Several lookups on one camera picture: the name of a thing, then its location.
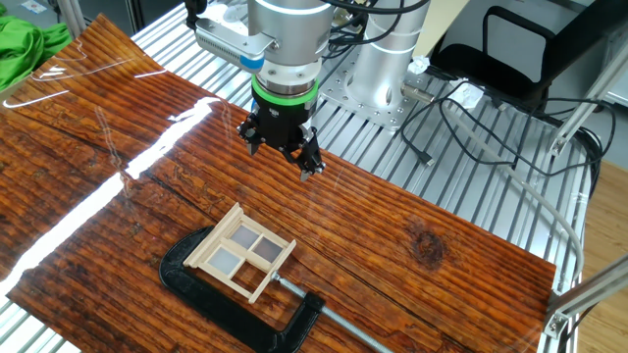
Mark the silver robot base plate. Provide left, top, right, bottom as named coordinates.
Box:
left=318, top=48, right=428, bottom=132

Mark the small sliding window pane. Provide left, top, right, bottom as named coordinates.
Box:
left=203, top=239, right=249, bottom=281

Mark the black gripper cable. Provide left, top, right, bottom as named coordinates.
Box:
left=321, top=0, right=432, bottom=60

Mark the long black cable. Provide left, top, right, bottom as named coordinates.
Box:
left=438, top=80, right=618, bottom=197

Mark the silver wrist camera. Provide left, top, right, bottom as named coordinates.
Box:
left=194, top=17, right=279, bottom=75

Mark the beige cardboard panel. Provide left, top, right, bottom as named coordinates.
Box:
left=411, top=0, right=472, bottom=58

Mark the black USB cable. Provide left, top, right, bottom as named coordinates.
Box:
left=399, top=80, right=487, bottom=168

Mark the dark cabinet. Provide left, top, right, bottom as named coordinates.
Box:
left=78, top=0, right=190, bottom=33

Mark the wood grain table mat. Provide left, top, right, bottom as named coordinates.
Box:
left=0, top=13, right=558, bottom=353

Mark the wooden miniature window frame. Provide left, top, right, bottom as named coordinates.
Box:
left=183, top=202, right=297, bottom=305

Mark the green cloth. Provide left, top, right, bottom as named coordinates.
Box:
left=0, top=14, right=74, bottom=94

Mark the black office chair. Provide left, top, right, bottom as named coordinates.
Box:
left=429, top=0, right=628, bottom=107

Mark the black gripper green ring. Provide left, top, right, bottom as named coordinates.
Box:
left=236, top=80, right=327, bottom=183

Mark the white paper card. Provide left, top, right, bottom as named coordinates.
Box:
left=19, top=0, right=49, bottom=15

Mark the crumpled white paper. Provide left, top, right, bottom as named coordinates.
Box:
left=407, top=54, right=432, bottom=75
left=448, top=77, right=486, bottom=110

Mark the grey hose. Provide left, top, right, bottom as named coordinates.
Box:
left=441, top=105, right=588, bottom=295

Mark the black C-clamp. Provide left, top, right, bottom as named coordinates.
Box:
left=158, top=225, right=393, bottom=353

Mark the aluminium frame strut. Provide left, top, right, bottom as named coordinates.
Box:
left=542, top=254, right=628, bottom=339
left=56, top=0, right=88, bottom=39
left=548, top=38, right=628, bottom=158

